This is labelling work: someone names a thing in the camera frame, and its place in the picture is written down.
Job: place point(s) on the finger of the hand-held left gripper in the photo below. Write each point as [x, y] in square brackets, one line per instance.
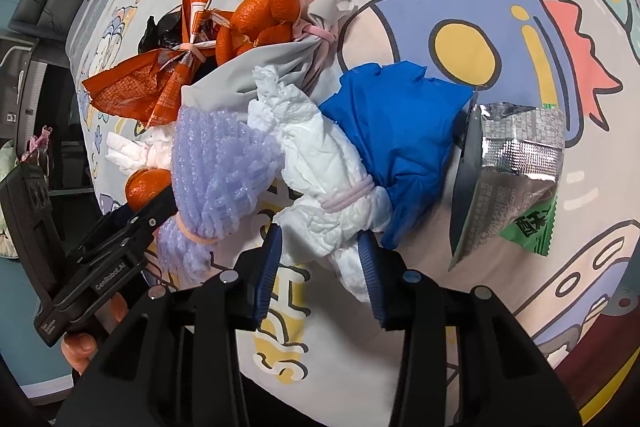
[152, 212]
[114, 214]

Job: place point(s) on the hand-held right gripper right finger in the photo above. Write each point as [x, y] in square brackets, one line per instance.
[369, 274]

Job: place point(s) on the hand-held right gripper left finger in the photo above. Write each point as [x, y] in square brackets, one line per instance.
[266, 269]

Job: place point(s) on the small white tissue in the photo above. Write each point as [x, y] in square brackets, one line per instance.
[130, 152]

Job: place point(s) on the purple foam fruit net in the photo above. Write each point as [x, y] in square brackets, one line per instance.
[220, 167]

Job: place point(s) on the white tissue bundle pink band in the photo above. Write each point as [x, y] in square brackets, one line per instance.
[320, 167]

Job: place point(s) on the orange snack wrapper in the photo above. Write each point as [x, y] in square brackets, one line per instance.
[135, 87]

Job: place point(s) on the silver green snack wrapper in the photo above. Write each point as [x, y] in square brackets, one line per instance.
[515, 147]

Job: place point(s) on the large orange peel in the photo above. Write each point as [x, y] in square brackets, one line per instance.
[260, 17]

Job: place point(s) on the person's left hand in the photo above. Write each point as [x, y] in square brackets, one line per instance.
[75, 349]

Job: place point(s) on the pink bow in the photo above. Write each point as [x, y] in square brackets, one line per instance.
[37, 142]

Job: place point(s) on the dark bedside cabinet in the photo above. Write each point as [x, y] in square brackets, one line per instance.
[25, 77]

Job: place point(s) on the black plastic bag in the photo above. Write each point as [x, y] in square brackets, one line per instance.
[160, 32]

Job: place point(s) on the dark red bed base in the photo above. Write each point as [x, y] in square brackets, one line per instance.
[600, 367]

